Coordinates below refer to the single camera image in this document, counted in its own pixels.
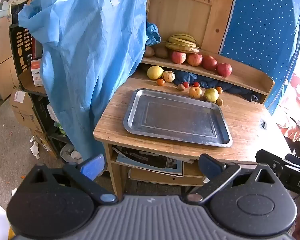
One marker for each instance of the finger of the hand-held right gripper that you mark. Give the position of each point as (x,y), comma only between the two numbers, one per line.
(270,161)

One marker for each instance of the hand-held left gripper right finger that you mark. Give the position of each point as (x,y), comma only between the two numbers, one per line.
(210,166)

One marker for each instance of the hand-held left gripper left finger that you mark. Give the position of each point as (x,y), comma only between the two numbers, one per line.
(93,167)

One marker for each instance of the metal baking tray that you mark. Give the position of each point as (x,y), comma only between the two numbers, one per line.
(175,117)

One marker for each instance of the small brown round fruit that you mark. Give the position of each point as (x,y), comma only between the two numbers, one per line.
(219,101)
(181,87)

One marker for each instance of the yellow pear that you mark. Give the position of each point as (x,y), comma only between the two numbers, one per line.
(211,94)

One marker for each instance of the orange yellow round fruit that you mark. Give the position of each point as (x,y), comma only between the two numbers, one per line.
(195,92)

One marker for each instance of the small orange mandarin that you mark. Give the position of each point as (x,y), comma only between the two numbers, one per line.
(160,82)
(219,90)

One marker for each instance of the red cherry tomato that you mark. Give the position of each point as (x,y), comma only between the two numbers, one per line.
(196,84)
(185,84)

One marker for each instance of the pink floral quilt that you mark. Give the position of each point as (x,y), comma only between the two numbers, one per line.
(297,120)

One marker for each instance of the stack of magazines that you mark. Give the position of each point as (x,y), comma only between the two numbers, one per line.
(150,162)

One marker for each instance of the white paper scrap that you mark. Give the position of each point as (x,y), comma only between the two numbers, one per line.
(35,147)

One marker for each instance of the dark blue jacket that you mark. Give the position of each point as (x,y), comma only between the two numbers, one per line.
(230,86)

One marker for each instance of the cardboard box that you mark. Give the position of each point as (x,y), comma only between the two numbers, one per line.
(22,112)

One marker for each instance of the red apple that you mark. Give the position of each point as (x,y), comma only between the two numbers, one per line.
(209,62)
(195,59)
(178,57)
(224,69)

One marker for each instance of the small striped melon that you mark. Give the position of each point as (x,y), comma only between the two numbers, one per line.
(168,76)

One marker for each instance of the yellow lemon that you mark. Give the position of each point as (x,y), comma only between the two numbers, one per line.
(155,72)

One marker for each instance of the white and red box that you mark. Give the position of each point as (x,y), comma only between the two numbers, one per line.
(36,72)

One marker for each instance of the light blue disposable gown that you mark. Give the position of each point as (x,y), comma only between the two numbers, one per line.
(90,55)

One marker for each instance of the brown kiwifruit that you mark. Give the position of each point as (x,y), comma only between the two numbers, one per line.
(161,51)

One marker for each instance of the banana bunch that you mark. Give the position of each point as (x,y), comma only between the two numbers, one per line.
(182,42)

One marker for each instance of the brown potatoes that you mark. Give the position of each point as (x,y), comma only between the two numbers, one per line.
(149,51)

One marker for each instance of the black plastic crate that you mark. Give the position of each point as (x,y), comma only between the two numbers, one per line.
(21,47)

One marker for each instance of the blue elastic shoe cover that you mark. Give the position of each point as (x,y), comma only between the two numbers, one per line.
(152,33)

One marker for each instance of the beige cabinet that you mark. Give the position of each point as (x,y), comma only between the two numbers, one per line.
(2,55)

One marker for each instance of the wooden cabinet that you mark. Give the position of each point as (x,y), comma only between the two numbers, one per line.
(185,10)

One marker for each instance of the pale green basket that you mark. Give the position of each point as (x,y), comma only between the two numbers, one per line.
(2,8)

